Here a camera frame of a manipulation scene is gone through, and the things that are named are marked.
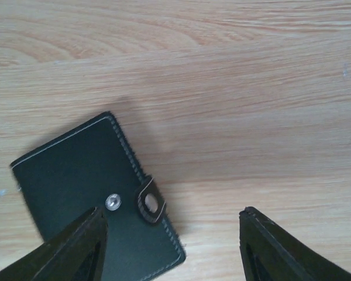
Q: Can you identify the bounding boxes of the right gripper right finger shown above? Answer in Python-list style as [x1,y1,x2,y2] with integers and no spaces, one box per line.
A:
[239,207,351,281]

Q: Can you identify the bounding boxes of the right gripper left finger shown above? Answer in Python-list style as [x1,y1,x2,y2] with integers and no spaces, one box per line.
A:
[0,207,108,280]

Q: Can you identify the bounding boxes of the black leather card holder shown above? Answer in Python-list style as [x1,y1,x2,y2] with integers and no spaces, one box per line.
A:
[11,112,186,280]

